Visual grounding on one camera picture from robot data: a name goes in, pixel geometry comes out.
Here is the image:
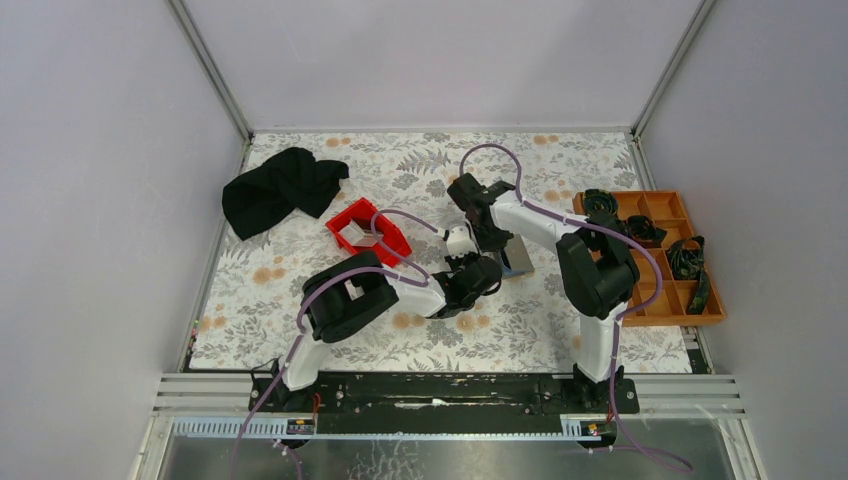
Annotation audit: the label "grey card holder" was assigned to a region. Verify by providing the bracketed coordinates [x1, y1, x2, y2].
[498, 235, 535, 278]

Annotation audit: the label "red plastic bin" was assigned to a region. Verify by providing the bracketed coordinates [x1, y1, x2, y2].
[325, 197, 412, 267]

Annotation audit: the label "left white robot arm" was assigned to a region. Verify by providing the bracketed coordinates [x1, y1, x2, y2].
[271, 251, 502, 411]

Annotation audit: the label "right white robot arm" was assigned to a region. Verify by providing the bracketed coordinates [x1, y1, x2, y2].
[447, 173, 640, 412]

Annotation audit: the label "cards in red bin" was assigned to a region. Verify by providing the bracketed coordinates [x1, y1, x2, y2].
[339, 221, 382, 248]

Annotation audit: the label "floral table mat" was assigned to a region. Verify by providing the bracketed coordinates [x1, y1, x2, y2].
[188, 131, 694, 374]

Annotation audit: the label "rolled dark tie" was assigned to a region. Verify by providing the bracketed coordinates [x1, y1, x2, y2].
[625, 215, 668, 248]
[582, 189, 619, 217]

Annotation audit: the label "black cloth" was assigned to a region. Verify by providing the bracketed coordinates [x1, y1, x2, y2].
[221, 147, 349, 241]

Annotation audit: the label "unrolled dark tie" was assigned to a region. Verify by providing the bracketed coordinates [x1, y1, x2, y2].
[665, 235, 711, 315]

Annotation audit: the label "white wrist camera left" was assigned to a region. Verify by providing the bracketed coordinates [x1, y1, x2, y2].
[442, 224, 479, 258]

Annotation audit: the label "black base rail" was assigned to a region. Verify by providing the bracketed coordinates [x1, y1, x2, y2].
[248, 372, 640, 435]

